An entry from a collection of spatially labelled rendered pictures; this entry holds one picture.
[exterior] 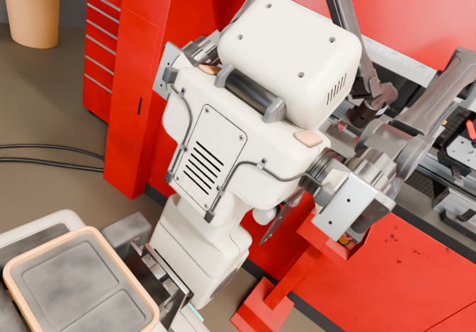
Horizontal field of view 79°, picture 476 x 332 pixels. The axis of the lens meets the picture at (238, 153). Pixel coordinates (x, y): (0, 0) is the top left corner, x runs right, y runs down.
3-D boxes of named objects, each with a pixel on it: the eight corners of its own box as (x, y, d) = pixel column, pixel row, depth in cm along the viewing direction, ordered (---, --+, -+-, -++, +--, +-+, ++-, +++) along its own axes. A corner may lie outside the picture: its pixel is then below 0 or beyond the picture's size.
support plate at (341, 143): (318, 141, 102) (319, 139, 102) (333, 119, 123) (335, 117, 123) (365, 169, 98) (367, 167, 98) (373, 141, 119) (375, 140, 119)
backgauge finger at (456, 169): (440, 178, 116) (450, 168, 113) (435, 153, 137) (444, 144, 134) (470, 195, 113) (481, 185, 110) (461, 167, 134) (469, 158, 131)
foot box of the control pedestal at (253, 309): (229, 321, 143) (237, 309, 136) (256, 287, 162) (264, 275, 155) (261, 353, 136) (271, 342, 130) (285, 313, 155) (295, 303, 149)
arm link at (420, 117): (460, 33, 70) (508, 47, 65) (435, 80, 81) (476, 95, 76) (359, 132, 52) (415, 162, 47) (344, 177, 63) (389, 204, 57)
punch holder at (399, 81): (344, 98, 115) (369, 59, 106) (348, 93, 122) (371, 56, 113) (379, 117, 112) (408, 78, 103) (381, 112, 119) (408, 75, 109)
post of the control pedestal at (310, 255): (262, 301, 143) (316, 236, 113) (268, 294, 148) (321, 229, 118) (272, 311, 141) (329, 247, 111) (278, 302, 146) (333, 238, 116)
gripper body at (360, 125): (347, 110, 102) (356, 97, 95) (373, 126, 99) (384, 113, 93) (338, 122, 99) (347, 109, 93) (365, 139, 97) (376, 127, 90)
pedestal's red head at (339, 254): (295, 231, 111) (319, 200, 101) (311, 212, 124) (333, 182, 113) (341, 268, 105) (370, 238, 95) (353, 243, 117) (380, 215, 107)
